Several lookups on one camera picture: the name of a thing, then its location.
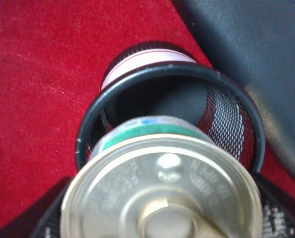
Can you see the red velvet tablecloth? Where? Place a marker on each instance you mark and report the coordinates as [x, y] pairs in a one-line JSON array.
[[53, 54]]

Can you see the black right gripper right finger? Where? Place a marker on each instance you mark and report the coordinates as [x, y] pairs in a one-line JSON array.
[[278, 209]]

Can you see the black mesh pen holder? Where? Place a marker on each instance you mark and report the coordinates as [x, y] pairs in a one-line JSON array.
[[159, 78]]

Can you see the black leather glasses case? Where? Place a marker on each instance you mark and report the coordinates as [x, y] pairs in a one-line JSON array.
[[253, 42]]

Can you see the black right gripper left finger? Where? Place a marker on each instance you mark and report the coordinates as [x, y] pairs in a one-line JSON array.
[[38, 215]]

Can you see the small tin can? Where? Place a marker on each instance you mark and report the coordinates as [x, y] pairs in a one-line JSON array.
[[161, 177]]

